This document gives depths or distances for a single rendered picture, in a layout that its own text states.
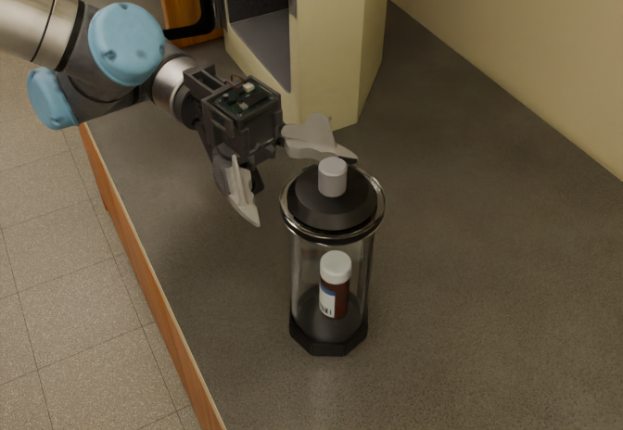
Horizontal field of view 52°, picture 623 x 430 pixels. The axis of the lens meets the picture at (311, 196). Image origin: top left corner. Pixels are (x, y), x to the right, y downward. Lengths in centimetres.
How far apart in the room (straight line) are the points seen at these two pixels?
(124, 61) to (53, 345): 149
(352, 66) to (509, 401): 54
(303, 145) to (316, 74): 28
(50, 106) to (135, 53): 16
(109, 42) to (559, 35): 75
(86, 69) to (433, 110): 66
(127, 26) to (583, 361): 64
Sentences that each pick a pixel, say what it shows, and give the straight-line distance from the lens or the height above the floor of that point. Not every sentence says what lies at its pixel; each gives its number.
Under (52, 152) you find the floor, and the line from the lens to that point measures 268.
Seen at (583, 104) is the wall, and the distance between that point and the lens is 115.
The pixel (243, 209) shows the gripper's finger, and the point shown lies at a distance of 66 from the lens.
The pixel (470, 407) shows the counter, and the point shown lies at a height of 94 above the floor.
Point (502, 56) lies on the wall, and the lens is 127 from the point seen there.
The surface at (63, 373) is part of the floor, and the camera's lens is 199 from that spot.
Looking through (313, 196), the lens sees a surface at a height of 118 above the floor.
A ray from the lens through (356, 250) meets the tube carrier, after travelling 65.
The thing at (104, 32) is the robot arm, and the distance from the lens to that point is 65.
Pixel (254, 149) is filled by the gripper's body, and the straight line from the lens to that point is 73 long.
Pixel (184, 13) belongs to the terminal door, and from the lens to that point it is 123.
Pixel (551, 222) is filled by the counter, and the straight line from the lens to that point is 100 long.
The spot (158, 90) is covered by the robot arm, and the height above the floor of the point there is 117.
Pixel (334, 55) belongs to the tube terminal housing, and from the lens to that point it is 100.
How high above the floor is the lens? 162
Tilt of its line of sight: 45 degrees down
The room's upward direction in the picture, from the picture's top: straight up
